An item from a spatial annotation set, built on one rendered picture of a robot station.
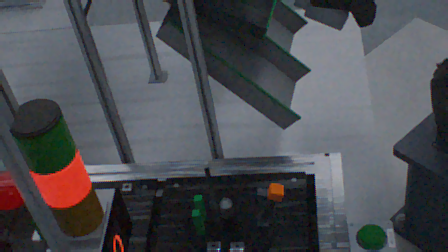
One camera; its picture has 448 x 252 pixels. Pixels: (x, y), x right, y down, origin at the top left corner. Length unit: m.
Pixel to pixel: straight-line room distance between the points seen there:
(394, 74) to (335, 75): 0.12
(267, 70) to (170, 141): 0.28
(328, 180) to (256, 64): 0.25
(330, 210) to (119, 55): 0.75
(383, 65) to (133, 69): 0.57
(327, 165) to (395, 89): 0.34
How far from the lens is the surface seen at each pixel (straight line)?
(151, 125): 1.40
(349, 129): 1.33
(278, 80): 1.21
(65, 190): 0.66
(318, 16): 1.04
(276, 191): 0.95
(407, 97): 1.40
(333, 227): 1.06
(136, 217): 1.10
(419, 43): 1.54
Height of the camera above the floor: 1.80
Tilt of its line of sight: 44 degrees down
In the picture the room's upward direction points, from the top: 11 degrees counter-clockwise
